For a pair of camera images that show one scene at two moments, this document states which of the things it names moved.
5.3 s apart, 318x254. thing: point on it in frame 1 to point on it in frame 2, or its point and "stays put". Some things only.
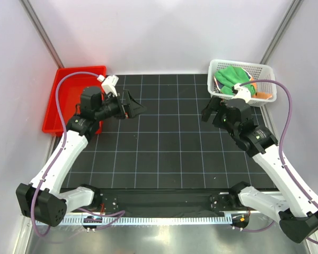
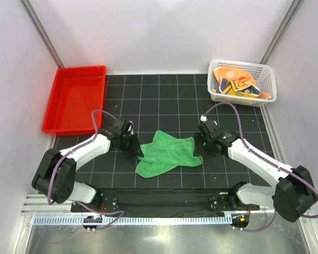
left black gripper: [134, 108] to [135, 150]
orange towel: [263, 94] to [238, 74]
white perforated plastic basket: [258, 71] stays put
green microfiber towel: [229, 76] to [165, 152]
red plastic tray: [69, 95] stays put
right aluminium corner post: [291, 14] stays put
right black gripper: [214, 103] to [198, 137]
